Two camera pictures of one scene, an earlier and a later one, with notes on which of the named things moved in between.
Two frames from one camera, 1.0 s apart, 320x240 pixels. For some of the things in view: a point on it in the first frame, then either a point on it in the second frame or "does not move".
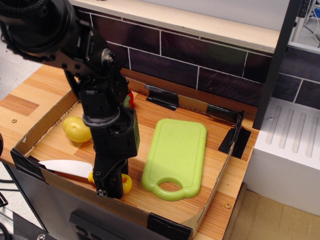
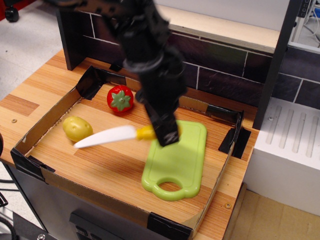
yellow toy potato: x=76 y=129 does not move
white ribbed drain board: x=285 y=162 does not move
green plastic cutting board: x=176 y=154 does not move
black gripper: x=115 y=134 -> x=163 y=82
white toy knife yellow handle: x=70 y=167 -> x=143 y=132
